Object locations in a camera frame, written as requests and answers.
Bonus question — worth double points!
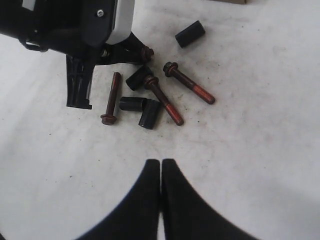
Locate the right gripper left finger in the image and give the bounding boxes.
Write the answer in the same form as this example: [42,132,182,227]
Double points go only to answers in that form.
[74,158,161,240]

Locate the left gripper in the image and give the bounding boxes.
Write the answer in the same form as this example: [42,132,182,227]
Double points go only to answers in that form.
[0,0,151,110]

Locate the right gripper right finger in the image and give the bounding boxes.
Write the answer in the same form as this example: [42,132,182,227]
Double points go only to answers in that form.
[161,158,254,240]

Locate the black cylindrical sleeve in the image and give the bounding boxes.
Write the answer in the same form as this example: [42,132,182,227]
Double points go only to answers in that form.
[174,20,207,49]
[125,65,154,92]
[119,96,149,112]
[138,98,161,131]

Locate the black cable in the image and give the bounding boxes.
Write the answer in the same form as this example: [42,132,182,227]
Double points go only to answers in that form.
[17,36,50,53]

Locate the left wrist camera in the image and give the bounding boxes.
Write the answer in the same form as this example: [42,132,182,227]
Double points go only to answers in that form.
[82,0,135,49]

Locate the dark red flanged bolt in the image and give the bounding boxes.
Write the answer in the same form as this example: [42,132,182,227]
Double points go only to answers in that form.
[140,45,155,64]
[143,74,185,126]
[162,61,216,106]
[100,71,123,126]

